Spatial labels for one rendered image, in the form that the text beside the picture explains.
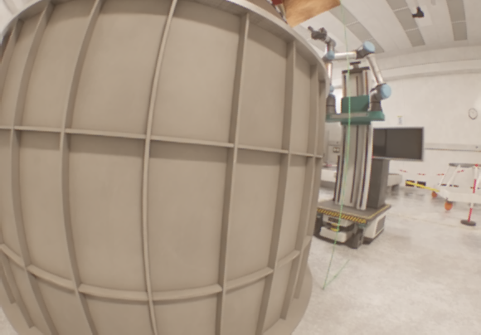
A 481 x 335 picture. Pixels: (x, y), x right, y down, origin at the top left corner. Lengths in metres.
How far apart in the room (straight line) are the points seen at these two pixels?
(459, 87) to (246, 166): 8.67
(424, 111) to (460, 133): 1.64
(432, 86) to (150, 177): 8.89
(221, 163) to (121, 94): 0.28
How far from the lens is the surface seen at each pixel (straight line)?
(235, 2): 0.58
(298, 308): 1.16
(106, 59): 0.52
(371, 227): 2.14
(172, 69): 0.49
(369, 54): 2.03
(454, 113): 8.65
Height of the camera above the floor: 0.76
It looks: level
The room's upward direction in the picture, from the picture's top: 5 degrees clockwise
